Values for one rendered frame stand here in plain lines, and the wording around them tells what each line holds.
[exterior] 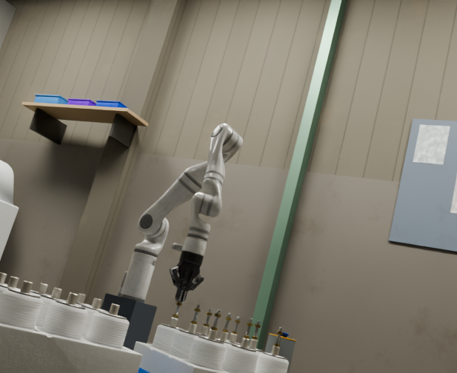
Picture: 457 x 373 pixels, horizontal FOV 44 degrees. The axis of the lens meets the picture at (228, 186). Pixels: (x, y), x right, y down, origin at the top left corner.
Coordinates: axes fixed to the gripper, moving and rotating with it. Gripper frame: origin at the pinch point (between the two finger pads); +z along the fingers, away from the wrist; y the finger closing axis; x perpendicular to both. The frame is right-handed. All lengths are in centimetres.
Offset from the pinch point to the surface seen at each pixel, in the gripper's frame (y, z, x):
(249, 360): 9.7, 12.7, -29.3
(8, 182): 37, -69, 417
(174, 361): -8.9, 18.3, -19.9
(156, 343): -4.7, 15.9, -1.1
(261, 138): 169, -149, 211
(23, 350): -54, 22, -29
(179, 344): -4.9, 13.9, -14.1
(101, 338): -35.1, 15.9, -24.9
